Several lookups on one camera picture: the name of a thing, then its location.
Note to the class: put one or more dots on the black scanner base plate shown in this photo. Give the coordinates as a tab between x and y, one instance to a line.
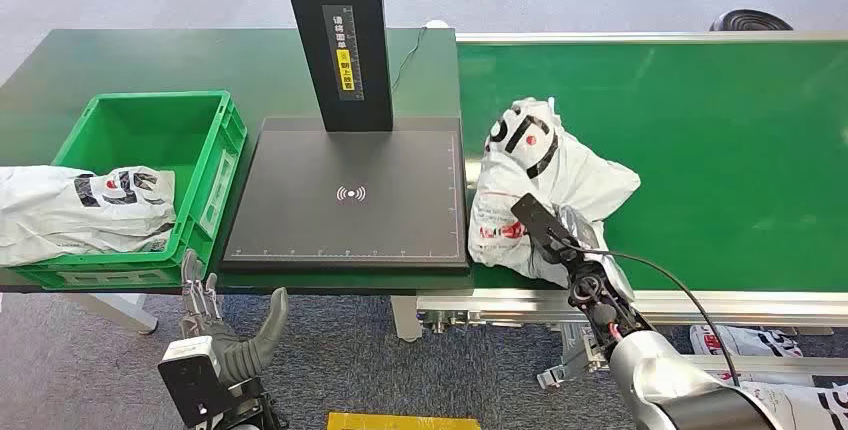
344	228

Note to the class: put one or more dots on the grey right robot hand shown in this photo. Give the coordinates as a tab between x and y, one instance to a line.
583	228

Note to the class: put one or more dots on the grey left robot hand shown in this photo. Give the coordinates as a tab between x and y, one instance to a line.
228	354

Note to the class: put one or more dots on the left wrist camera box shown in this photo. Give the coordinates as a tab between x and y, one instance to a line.
192	380

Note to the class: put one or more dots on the white package with round logo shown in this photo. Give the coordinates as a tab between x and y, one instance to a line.
570	168

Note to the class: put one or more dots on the yellow floor marker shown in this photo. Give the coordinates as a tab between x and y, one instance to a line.
397	422

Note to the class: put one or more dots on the green plastic crate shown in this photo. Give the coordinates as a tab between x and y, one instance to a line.
152	129

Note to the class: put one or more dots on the small white round object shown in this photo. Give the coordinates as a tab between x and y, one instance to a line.
437	24

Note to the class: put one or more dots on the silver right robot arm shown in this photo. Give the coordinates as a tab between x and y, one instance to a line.
662	374

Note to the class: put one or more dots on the dark green table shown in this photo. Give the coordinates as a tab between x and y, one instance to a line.
166	59

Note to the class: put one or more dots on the black and yellow column label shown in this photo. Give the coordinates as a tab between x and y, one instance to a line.
344	69

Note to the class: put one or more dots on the aluminium conveyor frame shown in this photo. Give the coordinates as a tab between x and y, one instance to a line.
729	308

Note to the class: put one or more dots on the green conveyor belt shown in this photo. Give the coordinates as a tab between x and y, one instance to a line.
696	149

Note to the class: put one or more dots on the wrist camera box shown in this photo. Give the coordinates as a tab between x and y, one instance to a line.
192	380
540	218

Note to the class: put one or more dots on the black round ribbed object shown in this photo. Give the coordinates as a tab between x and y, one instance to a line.
748	21

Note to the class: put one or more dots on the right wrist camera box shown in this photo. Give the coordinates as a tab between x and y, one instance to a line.
540	218

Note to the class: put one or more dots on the white table leg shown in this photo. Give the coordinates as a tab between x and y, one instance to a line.
119	313
405	318

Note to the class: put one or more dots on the flat white printed package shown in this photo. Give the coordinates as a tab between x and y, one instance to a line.
53	215

